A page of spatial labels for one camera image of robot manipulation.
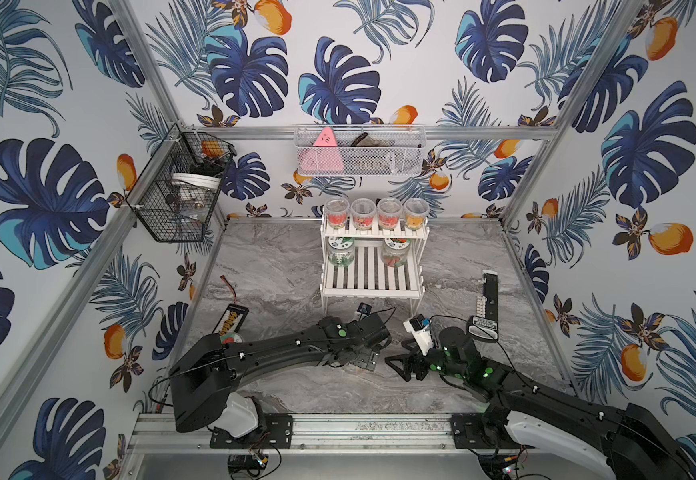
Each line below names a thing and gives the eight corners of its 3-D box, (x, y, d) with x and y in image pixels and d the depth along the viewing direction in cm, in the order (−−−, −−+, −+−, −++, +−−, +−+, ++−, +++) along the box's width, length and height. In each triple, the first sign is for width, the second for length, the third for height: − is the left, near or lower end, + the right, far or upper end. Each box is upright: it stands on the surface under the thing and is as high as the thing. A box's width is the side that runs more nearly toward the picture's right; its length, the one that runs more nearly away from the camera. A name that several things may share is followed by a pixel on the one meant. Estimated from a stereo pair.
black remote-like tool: (467, 335, 93) (469, 332, 92) (472, 268, 110) (474, 265, 108) (495, 343, 92) (498, 340, 90) (496, 274, 108) (499, 271, 106)
